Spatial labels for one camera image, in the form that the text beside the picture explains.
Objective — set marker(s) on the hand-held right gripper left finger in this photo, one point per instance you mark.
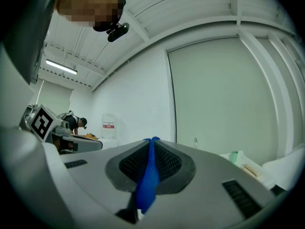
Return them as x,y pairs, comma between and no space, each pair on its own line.
95,175

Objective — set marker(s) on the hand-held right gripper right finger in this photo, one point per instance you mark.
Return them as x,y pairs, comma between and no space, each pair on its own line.
209,187

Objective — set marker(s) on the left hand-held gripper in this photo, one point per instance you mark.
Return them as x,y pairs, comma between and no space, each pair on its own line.
41,124

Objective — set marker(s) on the blue cloth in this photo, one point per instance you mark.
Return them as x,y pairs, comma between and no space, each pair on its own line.
147,187

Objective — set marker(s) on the white sink cabinet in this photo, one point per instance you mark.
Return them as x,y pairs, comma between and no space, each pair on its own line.
278,168

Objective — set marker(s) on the yellow object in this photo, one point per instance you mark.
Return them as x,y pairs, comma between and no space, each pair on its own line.
91,136

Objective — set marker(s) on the pale green cup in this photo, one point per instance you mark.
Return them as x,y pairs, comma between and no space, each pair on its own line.
234,160

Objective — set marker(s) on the chrome faucet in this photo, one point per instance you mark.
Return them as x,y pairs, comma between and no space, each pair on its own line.
196,143

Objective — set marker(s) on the white ceiling light bar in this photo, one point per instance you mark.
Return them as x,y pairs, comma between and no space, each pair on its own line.
62,67

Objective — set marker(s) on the person's black shirt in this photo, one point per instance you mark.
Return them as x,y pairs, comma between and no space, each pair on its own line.
26,32

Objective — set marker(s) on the person's head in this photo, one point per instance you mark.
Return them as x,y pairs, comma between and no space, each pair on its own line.
88,6

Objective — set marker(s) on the black head camera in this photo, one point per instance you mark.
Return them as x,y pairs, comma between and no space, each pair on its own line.
118,33

